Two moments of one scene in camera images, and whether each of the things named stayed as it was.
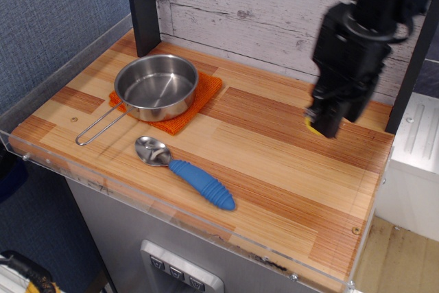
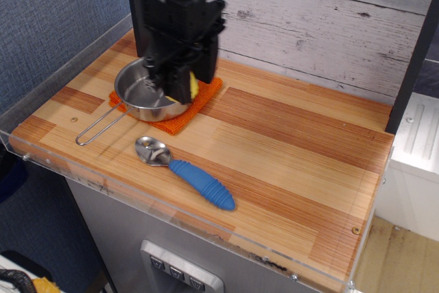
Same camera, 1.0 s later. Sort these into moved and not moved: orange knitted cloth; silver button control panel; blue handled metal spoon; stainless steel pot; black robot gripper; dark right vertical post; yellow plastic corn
Moved: black robot gripper; yellow plastic corn
Not moved: stainless steel pot; silver button control panel; dark right vertical post; orange knitted cloth; blue handled metal spoon
